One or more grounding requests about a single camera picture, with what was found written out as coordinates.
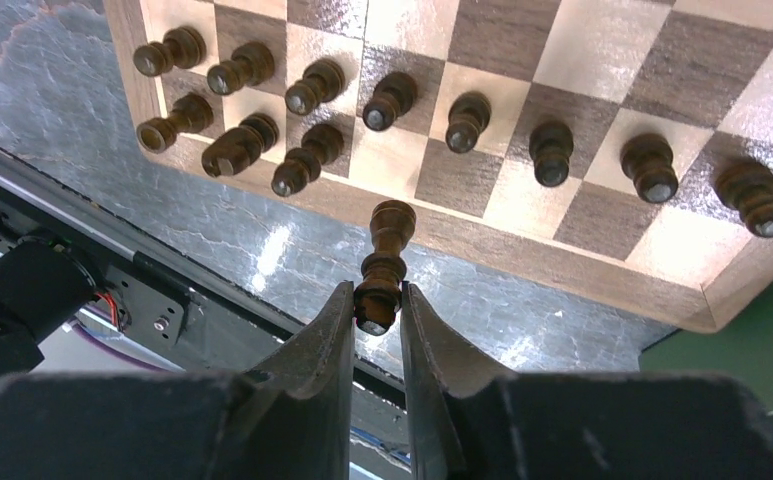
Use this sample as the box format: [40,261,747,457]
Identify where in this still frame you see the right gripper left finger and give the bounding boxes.
[213,281,355,479]

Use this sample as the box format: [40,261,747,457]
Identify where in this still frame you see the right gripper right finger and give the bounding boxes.
[400,283,529,479]

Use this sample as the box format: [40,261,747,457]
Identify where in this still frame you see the dark queen piece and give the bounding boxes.
[354,200,416,336]

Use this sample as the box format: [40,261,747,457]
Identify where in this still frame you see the dark back-row piece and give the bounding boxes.
[271,123,344,197]
[136,93,214,154]

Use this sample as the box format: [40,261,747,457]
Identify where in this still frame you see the dark chess piece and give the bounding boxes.
[620,133,679,204]
[362,71,418,132]
[529,120,574,188]
[445,91,491,154]
[714,161,773,239]
[132,26,207,77]
[284,58,346,116]
[206,41,275,96]

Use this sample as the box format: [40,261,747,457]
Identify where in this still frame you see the wooden chess board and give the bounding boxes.
[104,1,773,333]

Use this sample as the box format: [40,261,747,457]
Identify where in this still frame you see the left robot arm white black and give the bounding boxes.
[0,239,104,377]

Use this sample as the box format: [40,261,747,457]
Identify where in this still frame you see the green tray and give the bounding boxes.
[639,283,773,418]

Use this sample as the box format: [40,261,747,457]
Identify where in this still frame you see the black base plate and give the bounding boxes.
[0,168,304,368]

